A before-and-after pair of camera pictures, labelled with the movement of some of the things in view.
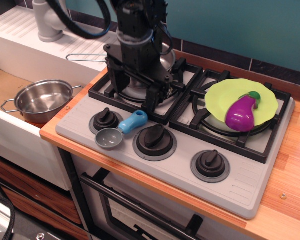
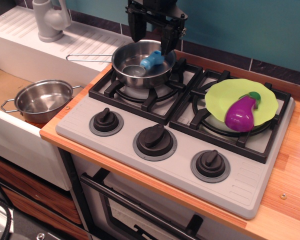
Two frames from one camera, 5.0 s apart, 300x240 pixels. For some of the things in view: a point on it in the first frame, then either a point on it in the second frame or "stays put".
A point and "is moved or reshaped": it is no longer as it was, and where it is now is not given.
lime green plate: (223, 93) stays put
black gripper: (143, 60) to (162, 12)
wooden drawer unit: (38, 198) stays put
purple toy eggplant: (240, 115) stays put
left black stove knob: (105, 119) stays put
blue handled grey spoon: (110, 138) is moved or reshaped
